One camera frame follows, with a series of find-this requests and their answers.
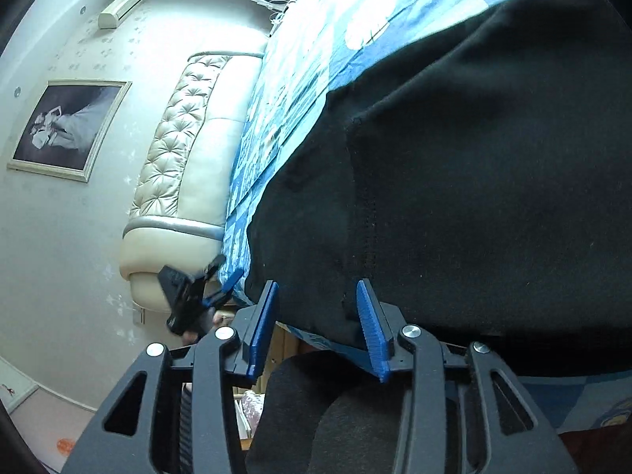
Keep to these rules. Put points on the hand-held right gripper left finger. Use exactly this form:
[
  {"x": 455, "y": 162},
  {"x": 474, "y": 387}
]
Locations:
[{"x": 259, "y": 331}]

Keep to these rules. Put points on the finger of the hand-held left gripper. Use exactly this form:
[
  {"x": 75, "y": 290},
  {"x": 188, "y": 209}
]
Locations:
[
  {"x": 224, "y": 289},
  {"x": 213, "y": 270}
]

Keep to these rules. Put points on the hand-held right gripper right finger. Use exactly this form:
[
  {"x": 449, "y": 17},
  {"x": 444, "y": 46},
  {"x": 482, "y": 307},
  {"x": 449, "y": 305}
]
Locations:
[{"x": 373, "y": 331}]

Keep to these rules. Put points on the black pants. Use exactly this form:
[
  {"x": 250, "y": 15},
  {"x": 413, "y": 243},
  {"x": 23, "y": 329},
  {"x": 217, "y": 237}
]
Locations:
[{"x": 469, "y": 182}]

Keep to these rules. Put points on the person's left hand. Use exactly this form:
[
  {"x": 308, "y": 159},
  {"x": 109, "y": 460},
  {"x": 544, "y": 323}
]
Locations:
[{"x": 217, "y": 317}]

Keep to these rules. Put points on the pink floral cloth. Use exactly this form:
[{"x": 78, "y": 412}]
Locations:
[{"x": 249, "y": 410}]

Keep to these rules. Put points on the beige tufted headboard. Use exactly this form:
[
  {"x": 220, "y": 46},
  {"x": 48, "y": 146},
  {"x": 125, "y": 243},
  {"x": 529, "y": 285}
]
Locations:
[{"x": 197, "y": 158}]

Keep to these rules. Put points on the blue patterned quilt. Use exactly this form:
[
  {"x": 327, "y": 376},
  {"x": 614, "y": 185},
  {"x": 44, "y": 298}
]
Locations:
[{"x": 296, "y": 84}]

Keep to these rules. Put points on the white air conditioner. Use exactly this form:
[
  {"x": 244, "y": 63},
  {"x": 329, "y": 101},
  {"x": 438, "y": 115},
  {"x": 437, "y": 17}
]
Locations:
[{"x": 123, "y": 5}]

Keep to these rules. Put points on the framed wall picture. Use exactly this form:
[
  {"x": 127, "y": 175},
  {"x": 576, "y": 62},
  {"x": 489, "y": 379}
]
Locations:
[{"x": 69, "y": 128}]

